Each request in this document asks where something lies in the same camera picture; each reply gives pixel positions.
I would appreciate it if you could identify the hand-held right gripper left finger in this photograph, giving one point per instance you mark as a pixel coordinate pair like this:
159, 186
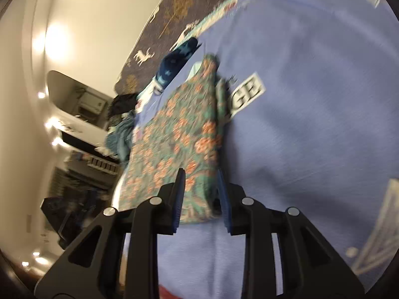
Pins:
178, 199

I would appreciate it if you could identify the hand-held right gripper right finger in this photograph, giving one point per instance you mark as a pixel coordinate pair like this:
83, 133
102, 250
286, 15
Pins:
223, 205

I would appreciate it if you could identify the teal floral shirt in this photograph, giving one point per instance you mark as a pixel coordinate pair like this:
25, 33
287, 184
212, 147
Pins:
180, 130

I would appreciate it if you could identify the black clothes pile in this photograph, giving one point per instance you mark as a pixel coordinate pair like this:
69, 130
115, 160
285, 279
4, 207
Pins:
123, 104

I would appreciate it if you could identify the dark cabinet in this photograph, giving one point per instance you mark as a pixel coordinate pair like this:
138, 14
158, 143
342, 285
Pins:
71, 177

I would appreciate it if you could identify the white shelf rack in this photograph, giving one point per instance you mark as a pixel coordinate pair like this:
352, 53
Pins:
103, 163

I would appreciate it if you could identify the teal fleece blanket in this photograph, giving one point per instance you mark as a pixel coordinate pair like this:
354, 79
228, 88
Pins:
120, 137

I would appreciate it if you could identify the red cloth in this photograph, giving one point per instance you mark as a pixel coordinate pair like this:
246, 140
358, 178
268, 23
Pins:
171, 292

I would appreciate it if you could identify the blue printed bedsheet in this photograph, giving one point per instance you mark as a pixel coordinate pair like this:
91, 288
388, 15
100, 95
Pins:
296, 130

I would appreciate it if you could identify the white kitchen cabinet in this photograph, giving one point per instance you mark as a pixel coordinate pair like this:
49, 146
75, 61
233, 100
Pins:
90, 104

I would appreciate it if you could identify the navy star print garment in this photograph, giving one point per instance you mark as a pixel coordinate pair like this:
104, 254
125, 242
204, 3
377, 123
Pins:
174, 62

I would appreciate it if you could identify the pale floral quilt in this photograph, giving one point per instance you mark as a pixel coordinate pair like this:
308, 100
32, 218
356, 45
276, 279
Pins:
218, 14

